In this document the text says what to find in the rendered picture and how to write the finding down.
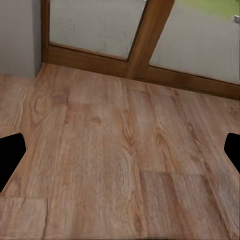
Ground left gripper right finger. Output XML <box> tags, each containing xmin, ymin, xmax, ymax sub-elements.
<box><xmin>224</xmin><ymin>133</ymin><xmax>240</xmax><ymax>173</ymax></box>

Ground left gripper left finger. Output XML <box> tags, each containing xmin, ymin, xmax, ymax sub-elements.
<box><xmin>0</xmin><ymin>133</ymin><xmax>26</xmax><ymax>193</ymax></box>

